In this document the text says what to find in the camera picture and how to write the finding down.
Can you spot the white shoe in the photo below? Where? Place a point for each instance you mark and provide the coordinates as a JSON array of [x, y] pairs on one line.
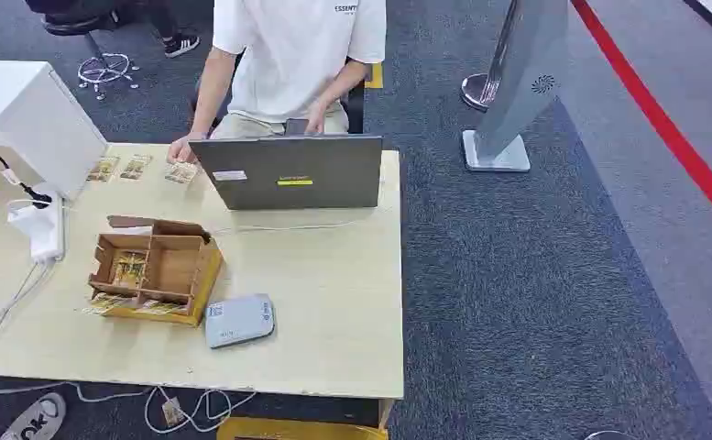
[[37, 419]]

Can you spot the black office chair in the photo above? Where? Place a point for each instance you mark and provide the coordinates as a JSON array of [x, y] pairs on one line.
[[97, 61]]

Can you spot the small tan adapter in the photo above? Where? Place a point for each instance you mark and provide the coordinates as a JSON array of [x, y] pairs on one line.
[[173, 412]]

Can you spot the person's right hand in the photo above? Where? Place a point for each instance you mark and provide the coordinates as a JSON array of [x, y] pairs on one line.
[[180, 150]]

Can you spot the white power strip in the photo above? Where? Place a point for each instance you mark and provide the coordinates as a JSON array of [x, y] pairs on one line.
[[43, 228]]

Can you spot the wooden card box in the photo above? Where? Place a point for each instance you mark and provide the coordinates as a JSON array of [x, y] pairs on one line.
[[173, 267]]

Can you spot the dark phone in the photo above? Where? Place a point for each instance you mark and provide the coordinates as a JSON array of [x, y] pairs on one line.
[[295, 126]]

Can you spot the chrome stanchion base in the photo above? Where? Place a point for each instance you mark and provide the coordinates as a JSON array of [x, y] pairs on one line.
[[476, 91]]

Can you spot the white cabinet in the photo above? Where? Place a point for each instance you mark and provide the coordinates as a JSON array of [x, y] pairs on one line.
[[28, 115]]

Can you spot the person in white shirt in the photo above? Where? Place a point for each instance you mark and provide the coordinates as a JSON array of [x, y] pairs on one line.
[[295, 54]]

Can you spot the person's hand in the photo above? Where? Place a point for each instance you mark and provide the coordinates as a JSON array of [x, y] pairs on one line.
[[316, 118], [180, 150]]

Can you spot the black seat of person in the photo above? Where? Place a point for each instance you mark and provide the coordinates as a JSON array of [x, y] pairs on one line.
[[354, 106]]

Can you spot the person's left hand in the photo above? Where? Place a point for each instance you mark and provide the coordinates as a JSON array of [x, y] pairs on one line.
[[316, 118]]

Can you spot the printed card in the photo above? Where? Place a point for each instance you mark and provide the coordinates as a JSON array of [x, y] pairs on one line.
[[105, 302], [161, 308], [102, 169], [180, 173], [135, 167]]

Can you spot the yellow crate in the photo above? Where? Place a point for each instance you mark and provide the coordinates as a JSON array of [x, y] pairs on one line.
[[301, 430]]

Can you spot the red floor tape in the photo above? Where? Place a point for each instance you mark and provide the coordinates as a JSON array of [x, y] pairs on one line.
[[665, 124]]

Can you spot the stack of printed cards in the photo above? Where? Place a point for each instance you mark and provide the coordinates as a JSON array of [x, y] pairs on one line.
[[128, 269]]

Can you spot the black sneaker with stripes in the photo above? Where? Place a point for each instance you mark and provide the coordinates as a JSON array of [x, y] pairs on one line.
[[182, 45]]

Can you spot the grey kiosk stand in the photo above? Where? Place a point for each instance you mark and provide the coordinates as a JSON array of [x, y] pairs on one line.
[[516, 79]]

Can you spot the grey card reader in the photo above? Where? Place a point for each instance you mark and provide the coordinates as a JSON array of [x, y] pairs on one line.
[[239, 320]]

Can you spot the grey laptop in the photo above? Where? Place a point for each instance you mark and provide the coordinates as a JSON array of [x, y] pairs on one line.
[[295, 173]]

